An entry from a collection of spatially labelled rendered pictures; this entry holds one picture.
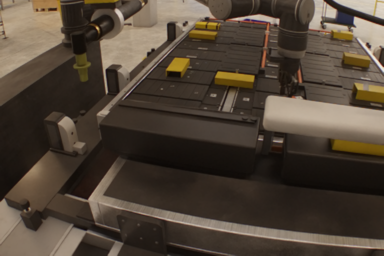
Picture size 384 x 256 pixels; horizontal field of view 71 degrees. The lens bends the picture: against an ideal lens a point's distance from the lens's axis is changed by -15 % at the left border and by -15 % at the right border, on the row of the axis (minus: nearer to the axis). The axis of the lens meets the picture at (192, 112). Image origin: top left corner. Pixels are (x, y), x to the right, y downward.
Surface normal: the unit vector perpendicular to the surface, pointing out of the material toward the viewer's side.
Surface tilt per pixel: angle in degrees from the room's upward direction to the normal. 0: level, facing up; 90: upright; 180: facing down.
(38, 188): 0
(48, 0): 90
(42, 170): 0
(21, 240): 0
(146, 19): 90
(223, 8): 90
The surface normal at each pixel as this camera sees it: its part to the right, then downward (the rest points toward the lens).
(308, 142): 0.00, -0.87
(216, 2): -0.76, 0.32
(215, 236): -0.26, 0.48
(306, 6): 0.64, 0.38
